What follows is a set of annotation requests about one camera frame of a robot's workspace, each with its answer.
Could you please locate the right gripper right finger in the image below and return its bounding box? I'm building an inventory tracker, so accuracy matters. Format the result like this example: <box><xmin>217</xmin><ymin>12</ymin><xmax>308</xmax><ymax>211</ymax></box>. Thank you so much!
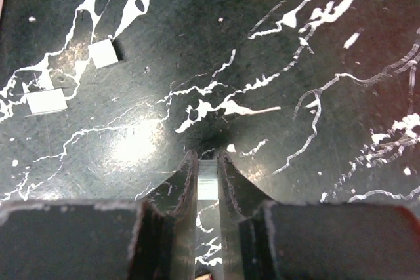
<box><xmin>217</xmin><ymin>152</ymin><xmax>419</xmax><ymax>279</ymax></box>

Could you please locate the silver staple strip piece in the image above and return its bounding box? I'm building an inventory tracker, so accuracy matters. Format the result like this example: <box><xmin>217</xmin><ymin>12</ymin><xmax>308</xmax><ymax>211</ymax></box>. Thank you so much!
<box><xmin>197</xmin><ymin>159</ymin><xmax>219</xmax><ymax>201</ymax></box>

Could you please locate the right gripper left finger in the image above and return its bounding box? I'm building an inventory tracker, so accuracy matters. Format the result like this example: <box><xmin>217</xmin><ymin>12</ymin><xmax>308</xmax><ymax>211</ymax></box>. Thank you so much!
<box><xmin>1</xmin><ymin>151</ymin><xmax>199</xmax><ymax>279</ymax></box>

